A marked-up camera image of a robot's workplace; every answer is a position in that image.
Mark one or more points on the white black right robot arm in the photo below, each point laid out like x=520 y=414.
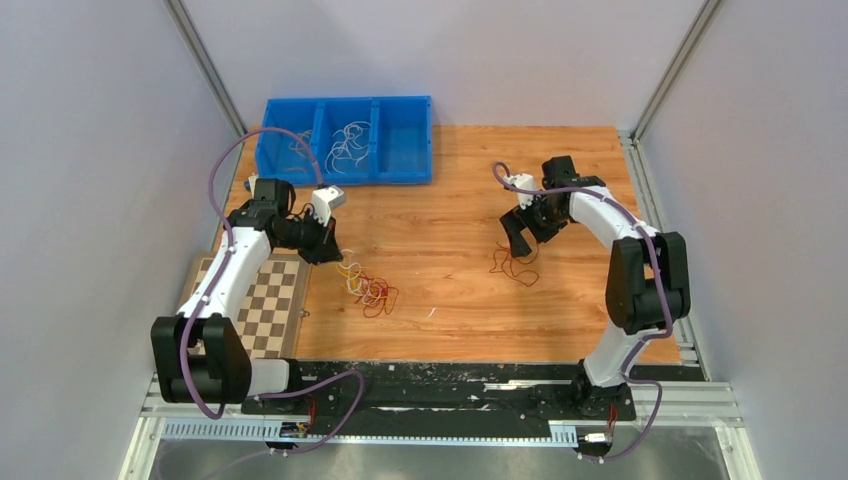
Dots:
x=647 y=287

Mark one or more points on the blue three-compartment bin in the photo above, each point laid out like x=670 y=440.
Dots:
x=355 y=140

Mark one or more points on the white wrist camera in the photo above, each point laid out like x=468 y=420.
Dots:
x=525 y=188
x=324 y=201

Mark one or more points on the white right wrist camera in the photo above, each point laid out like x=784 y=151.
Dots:
x=525 y=188

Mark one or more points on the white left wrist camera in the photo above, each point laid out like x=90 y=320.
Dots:
x=324 y=201

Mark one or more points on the wooden chessboard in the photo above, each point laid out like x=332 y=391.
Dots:
x=271 y=313

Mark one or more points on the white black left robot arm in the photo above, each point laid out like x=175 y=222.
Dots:
x=199 y=355

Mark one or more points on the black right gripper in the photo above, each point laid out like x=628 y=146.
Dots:
x=515 y=221

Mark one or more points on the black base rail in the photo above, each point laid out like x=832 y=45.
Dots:
x=447 y=400

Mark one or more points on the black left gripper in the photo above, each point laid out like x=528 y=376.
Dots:
x=326 y=249

